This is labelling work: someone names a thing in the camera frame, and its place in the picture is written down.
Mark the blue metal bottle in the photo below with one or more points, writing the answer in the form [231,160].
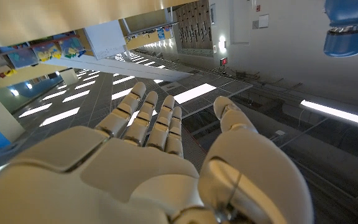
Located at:
[353,12]

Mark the white light tube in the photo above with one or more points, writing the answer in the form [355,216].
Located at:
[337,113]

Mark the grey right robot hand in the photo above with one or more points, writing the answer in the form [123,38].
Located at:
[135,174]

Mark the red exit sign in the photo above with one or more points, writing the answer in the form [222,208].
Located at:
[223,61]

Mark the whiteboard on white stand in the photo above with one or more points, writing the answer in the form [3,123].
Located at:
[104,39]

